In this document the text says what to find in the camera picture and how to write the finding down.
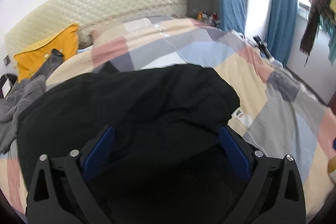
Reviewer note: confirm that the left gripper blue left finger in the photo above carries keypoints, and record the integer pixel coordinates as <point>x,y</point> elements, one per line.
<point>96,151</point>

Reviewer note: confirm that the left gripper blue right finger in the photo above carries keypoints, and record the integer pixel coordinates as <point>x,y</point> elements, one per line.
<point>238,151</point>

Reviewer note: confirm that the black puffer jacket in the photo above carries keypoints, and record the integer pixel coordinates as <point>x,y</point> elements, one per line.
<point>166,164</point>

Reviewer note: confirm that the patchwork checked duvet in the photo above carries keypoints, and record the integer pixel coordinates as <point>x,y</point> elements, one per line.
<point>290,132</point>

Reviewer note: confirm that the grey fleece garment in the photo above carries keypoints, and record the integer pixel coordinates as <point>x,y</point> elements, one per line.
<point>22,95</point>

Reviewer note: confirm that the yellow pillow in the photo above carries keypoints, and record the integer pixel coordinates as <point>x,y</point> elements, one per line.
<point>32,57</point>

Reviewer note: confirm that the pink patchwork pillow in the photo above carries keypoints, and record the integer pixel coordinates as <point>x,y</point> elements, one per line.
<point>110,32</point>

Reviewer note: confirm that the bottles on bedside shelf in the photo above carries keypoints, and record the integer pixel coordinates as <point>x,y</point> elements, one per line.
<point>207,18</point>

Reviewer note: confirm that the blue curtain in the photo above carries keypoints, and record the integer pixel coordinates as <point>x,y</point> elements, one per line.
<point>281,28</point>

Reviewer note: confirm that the blue towel on chair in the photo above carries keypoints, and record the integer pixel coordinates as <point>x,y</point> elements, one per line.
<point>232,15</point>

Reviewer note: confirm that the cream quilted headboard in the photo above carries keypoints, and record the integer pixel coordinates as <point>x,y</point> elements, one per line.
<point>53,16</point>

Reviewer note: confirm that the black camera on tripod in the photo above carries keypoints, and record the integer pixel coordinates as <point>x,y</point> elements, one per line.
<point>263,48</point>

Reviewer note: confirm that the wall socket panel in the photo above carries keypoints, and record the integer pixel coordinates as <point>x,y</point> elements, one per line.
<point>6,61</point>

